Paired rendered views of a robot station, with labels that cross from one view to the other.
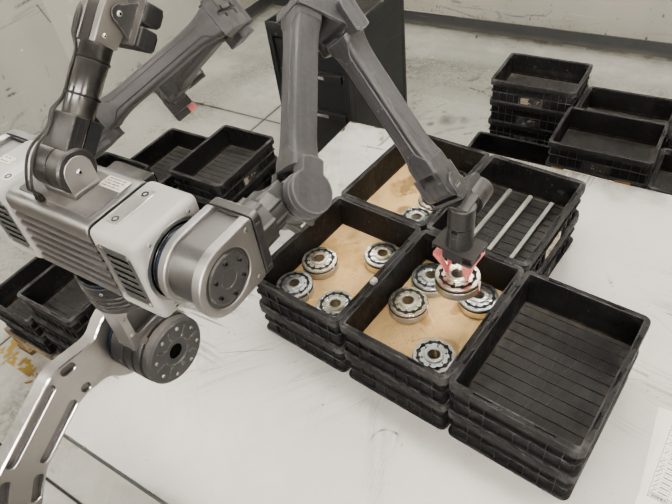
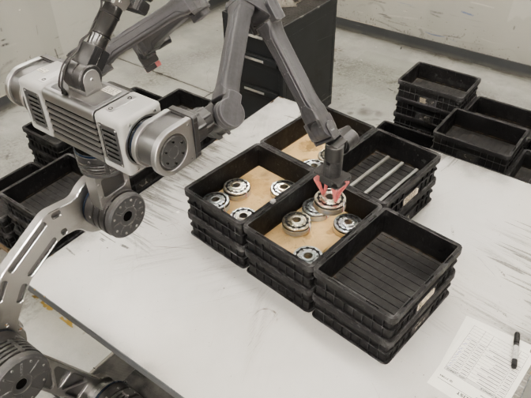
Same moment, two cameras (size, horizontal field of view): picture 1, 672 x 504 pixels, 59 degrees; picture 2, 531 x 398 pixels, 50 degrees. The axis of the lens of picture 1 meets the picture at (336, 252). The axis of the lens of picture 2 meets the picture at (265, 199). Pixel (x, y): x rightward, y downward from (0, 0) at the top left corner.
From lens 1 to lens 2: 0.54 m
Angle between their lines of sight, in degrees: 4
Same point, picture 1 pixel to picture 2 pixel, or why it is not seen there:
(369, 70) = (281, 46)
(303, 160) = (229, 92)
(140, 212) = (126, 107)
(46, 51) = (39, 13)
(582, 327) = (419, 252)
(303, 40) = (240, 20)
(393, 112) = (294, 76)
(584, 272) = (434, 223)
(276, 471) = (183, 326)
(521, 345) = (372, 258)
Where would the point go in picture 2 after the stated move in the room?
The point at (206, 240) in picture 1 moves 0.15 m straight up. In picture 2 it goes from (163, 127) to (154, 67)
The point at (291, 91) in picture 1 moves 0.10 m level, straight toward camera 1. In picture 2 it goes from (227, 50) to (227, 68)
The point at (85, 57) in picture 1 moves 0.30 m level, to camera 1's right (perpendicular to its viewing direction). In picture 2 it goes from (107, 12) to (232, 9)
